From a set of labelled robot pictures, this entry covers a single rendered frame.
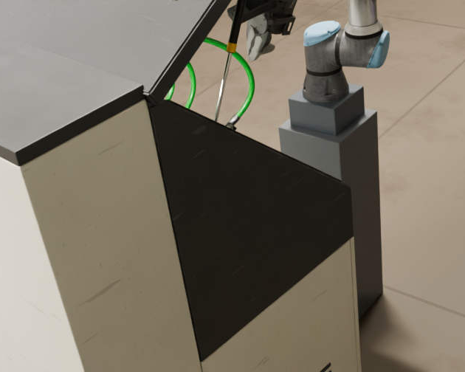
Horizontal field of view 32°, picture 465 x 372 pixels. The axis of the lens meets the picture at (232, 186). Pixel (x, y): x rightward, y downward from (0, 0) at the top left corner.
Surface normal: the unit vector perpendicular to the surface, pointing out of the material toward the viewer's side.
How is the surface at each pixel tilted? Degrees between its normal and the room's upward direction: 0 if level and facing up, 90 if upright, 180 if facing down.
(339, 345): 90
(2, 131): 0
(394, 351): 0
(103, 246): 90
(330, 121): 90
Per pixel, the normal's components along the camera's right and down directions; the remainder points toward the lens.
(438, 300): -0.12, -0.83
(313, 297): 0.72, 0.30
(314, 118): -0.62, 0.49
